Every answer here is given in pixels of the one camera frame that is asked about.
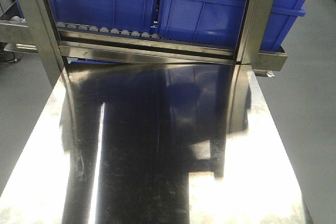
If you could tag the right blue plastic bin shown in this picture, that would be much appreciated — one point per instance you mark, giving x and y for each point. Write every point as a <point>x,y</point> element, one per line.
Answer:
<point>218,22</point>

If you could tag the stainless steel roller rack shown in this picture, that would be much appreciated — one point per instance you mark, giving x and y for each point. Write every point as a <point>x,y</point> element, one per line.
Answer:
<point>40,33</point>

